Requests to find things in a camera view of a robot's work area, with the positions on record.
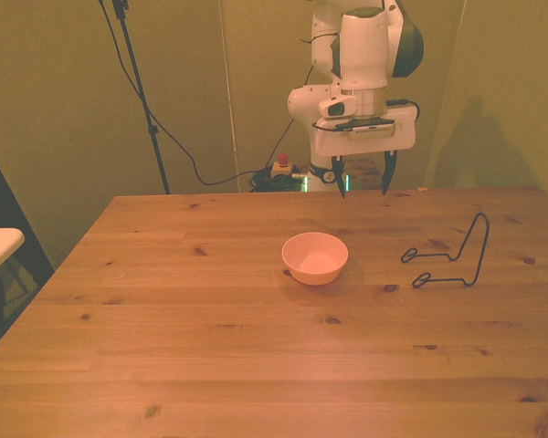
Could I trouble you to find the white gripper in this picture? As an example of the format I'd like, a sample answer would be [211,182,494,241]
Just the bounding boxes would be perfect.
[312,105,417,201]

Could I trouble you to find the pink plastic bowl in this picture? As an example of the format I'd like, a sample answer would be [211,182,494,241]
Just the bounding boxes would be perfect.
[280,231,350,287]

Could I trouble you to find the yellow emergency stop button box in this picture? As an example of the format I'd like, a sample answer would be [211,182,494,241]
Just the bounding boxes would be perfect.
[271,153,297,180]

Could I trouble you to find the black tripod stand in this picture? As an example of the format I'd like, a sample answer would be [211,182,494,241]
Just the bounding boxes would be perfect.
[111,0,172,195]

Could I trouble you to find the black side furniture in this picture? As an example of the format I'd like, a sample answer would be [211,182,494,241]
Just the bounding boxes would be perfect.
[0,136,56,361]

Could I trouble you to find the dark wrist camera box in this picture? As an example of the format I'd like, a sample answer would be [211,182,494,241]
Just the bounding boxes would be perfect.
[333,116,397,141]

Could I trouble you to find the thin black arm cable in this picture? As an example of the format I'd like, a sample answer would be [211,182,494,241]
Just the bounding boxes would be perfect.
[272,65,316,168]

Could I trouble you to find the coiled dark cable bundle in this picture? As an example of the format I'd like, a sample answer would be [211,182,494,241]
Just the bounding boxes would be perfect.
[248,165,310,193]

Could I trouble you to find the black wire rack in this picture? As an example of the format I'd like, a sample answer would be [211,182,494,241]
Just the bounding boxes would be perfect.
[400,212,491,290]

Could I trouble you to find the long black hanging cable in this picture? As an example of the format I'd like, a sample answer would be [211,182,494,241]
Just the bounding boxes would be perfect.
[97,0,276,187]

